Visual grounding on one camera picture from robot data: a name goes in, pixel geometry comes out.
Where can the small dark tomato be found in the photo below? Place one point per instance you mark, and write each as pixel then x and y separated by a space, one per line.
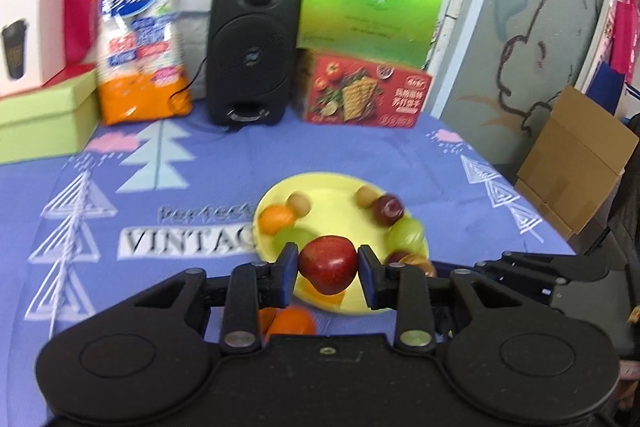
pixel 421 266

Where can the orange paper cup pack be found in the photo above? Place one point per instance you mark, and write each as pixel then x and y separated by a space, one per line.
pixel 140 32

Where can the brown longan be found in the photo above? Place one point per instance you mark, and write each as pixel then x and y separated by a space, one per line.
pixel 300 203
pixel 365 196

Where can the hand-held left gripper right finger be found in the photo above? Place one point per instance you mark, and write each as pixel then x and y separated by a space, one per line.
pixel 365 274

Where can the red cracker box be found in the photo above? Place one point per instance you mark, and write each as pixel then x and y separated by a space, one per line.
pixel 365 92

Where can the white cup box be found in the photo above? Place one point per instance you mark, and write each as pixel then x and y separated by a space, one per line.
pixel 35 37

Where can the light green shoe box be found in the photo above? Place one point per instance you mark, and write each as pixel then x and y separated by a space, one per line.
pixel 45 117

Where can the green apple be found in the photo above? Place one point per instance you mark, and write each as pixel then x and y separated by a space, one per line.
pixel 406 232

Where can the blue printed tablecloth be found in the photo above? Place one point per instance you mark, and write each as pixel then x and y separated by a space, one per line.
pixel 150 187

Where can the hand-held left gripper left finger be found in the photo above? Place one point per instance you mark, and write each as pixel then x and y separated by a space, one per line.
pixel 289 274

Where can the yellow plastic plate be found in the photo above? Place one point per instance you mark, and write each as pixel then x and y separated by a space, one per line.
pixel 330 207

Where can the black speaker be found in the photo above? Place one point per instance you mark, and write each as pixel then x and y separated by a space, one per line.
pixel 250 47

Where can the plain brown cardboard box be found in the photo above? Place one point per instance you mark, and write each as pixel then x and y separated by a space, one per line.
pixel 575 157

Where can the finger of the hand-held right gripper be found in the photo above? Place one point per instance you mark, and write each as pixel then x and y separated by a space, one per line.
pixel 560 264
pixel 520 282

